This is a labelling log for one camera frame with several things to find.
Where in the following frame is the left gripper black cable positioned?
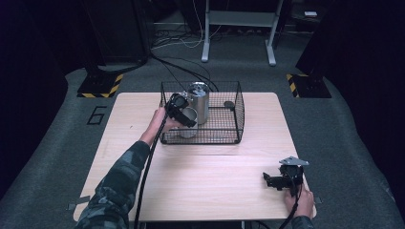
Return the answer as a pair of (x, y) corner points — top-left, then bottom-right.
(133, 114), (170, 229)

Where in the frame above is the person's right hand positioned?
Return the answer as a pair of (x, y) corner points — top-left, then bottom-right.
(284, 184), (316, 220)

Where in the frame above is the dark cabinet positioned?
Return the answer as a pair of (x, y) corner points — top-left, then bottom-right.
(80, 0), (151, 65)

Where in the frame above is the thick black floor cable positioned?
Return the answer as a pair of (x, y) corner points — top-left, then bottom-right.
(147, 52), (221, 94)

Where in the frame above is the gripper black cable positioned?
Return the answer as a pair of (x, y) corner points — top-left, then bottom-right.
(133, 114), (170, 229)
(277, 177), (305, 229)

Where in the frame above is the thin black floor cable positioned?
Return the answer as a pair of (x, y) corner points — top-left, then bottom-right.
(157, 56), (189, 94)

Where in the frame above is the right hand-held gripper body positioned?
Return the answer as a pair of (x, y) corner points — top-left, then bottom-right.
(278, 156), (310, 198)

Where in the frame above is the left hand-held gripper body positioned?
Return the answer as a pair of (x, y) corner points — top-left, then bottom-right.
(163, 92), (192, 120)

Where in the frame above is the black wire basket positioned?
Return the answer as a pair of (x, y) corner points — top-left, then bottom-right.
(159, 80), (245, 146)

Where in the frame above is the steel mug with handle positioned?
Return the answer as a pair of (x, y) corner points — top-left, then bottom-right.
(177, 106), (200, 139)

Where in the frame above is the dark curtain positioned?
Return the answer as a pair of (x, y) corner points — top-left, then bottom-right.
(0, 0), (106, 198)
(295, 0), (405, 211)

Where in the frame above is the steel tumbler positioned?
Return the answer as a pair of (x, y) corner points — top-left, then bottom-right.
(185, 81), (211, 126)

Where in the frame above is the white metal stand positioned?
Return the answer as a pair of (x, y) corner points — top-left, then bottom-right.
(201, 0), (285, 67)

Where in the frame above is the person's left hand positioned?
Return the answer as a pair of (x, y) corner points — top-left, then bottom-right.
(139, 107), (185, 148)

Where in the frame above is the black cable tangle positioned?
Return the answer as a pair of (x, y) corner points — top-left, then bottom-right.
(152, 28), (204, 42)

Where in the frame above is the black base with hazard stripes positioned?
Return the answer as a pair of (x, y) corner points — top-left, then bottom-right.
(285, 73), (332, 99)
(76, 72), (124, 99)

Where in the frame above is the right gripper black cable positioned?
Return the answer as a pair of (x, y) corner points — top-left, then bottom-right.
(277, 177), (305, 229)

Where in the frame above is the white floor cable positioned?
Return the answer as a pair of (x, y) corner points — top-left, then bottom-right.
(151, 0), (224, 51)

